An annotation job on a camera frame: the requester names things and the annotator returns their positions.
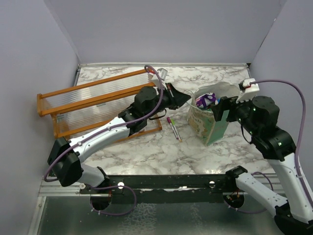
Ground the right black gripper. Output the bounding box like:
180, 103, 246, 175
212, 92, 261, 137

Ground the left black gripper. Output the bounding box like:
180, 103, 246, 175
145, 83, 190, 119

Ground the purple snack bag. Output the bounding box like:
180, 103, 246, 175
196, 93, 219, 110

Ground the green paper bag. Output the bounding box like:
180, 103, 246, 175
187, 82, 240, 146

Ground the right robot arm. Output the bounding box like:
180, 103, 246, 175
212, 96, 313, 235

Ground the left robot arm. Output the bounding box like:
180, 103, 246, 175
47, 83, 191, 193

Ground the magenta marker pen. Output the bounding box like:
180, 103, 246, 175
166, 117, 179, 140

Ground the green marker pen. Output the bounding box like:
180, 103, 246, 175
170, 118, 182, 142

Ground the orange wooden rack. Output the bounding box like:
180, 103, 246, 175
37, 68, 154, 139

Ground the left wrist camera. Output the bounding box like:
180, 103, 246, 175
149, 68, 168, 88

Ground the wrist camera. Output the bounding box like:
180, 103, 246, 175
149, 68, 168, 88
236, 78, 260, 103

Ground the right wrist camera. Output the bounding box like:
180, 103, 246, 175
236, 78, 260, 103

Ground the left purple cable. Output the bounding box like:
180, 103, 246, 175
43, 65, 165, 182

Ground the purple cable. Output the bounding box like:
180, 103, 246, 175
244, 79, 313, 215
43, 65, 165, 182

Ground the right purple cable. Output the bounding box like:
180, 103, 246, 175
244, 79, 313, 215

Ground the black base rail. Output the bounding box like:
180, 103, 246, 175
80, 174, 239, 204

